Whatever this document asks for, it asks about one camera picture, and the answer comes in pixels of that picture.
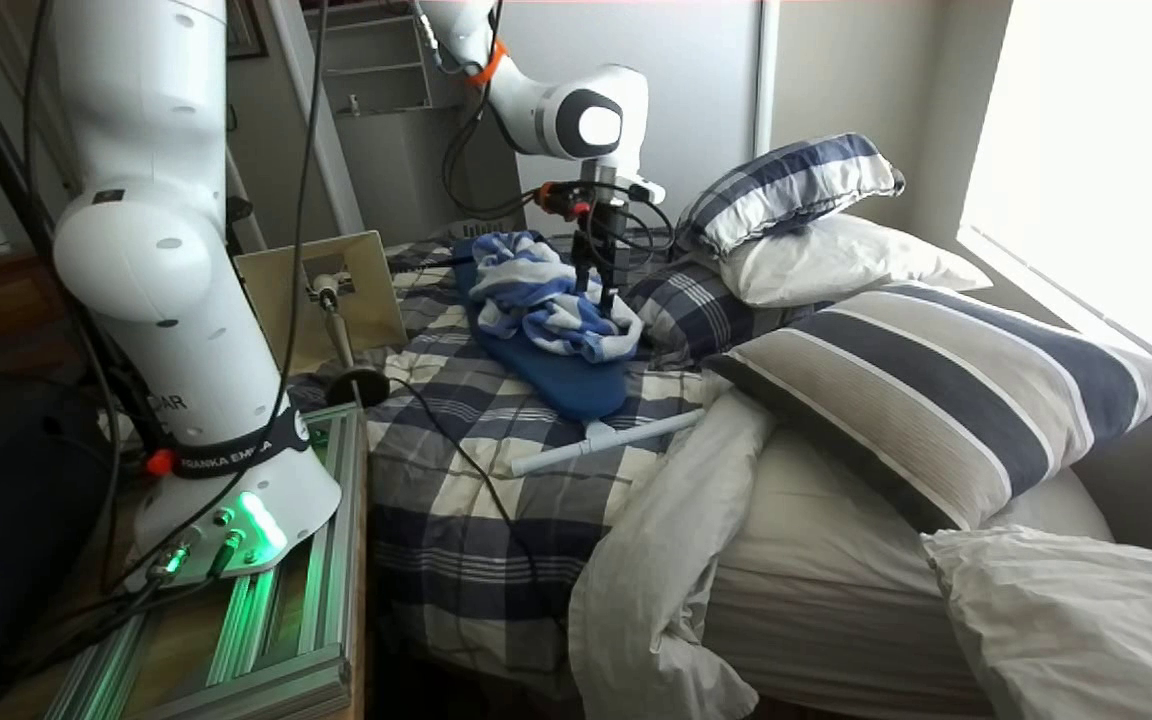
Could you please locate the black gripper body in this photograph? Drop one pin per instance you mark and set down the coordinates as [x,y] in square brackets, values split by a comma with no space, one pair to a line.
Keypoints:
[602,226]

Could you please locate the blue white striped towel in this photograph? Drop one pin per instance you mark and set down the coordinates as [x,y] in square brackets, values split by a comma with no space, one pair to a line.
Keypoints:
[537,301]

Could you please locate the grey navy striped pillow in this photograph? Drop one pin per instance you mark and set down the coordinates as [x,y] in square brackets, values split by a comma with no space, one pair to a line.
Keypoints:
[951,385]

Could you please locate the small plaid pillow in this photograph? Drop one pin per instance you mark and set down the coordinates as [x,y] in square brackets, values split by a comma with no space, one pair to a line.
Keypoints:
[691,313]

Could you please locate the plain blue blanket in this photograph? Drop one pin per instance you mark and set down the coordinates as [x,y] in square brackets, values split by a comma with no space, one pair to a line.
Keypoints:
[576,383]

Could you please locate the white plastic tube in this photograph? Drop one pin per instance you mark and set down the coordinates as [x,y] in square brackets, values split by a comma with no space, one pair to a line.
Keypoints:
[602,442]

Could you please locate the large plaid pillow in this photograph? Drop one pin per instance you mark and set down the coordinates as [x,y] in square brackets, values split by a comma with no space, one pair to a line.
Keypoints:
[790,187]

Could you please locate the beige wooden board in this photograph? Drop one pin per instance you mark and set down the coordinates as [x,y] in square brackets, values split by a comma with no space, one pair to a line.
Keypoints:
[368,285]

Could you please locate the white shelf ladder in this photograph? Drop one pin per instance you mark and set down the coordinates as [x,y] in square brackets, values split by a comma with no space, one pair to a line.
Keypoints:
[363,83]

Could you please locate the navy white plaid duvet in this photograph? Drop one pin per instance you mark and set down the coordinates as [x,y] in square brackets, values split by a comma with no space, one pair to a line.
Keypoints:
[470,535]

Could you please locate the white bed sheet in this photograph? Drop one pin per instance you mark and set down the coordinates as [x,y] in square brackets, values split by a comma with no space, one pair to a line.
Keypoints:
[662,573]

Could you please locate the white mattress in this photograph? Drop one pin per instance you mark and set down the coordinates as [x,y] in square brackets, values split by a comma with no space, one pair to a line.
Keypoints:
[840,584]

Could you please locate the bright window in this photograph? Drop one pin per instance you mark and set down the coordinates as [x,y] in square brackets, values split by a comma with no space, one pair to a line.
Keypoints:
[1109,146]

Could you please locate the crumpled white pillow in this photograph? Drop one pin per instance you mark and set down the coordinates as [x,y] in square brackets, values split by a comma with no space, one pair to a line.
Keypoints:
[1080,624]

